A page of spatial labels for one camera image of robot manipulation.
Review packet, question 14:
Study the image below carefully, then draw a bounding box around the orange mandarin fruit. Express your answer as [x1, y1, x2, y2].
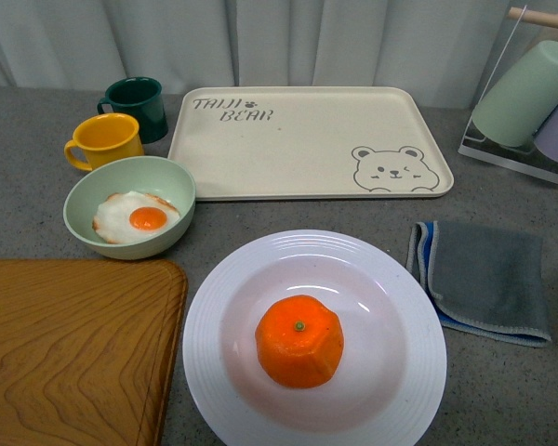
[255, 295, 345, 389]

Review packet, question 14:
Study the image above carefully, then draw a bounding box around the white round plate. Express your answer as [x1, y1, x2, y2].
[182, 230, 447, 445]

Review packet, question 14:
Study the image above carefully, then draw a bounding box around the beige bear serving tray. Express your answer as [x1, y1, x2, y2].
[168, 86, 454, 201]

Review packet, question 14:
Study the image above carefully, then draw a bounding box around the light green bowl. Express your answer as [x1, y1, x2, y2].
[63, 156, 196, 260]

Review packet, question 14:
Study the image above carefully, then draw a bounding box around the fake fried egg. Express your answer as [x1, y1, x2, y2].
[92, 191, 180, 244]

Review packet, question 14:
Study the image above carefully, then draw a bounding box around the dark green mug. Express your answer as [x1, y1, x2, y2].
[97, 76, 168, 144]

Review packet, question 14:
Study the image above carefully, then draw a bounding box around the yellow mug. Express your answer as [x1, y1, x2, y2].
[63, 112, 144, 172]

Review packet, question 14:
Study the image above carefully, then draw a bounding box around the grey blue folded cloth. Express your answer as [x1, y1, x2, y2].
[405, 221, 551, 348]

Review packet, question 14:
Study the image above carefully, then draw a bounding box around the wooden brown tray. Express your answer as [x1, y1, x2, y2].
[0, 259, 188, 445]

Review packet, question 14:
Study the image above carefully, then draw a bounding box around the light green cup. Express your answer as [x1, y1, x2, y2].
[472, 40, 558, 148]

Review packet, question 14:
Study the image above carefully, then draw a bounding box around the clear acrylic cup rack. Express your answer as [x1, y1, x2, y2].
[458, 7, 558, 184]

